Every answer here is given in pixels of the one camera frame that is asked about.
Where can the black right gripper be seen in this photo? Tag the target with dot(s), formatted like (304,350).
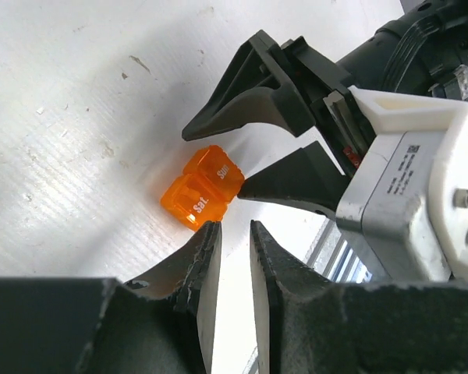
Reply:
(294,87)

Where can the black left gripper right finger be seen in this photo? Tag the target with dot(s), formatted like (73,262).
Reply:
(306,323)

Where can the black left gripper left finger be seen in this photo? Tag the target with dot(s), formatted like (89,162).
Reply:
(162,321)

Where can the orange pill organizer box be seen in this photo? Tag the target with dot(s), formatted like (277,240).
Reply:
(208,184)

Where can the aluminium frame rail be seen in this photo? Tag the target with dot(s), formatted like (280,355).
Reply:
(332,256)

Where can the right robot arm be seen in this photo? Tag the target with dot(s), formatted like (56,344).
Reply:
(424,53)

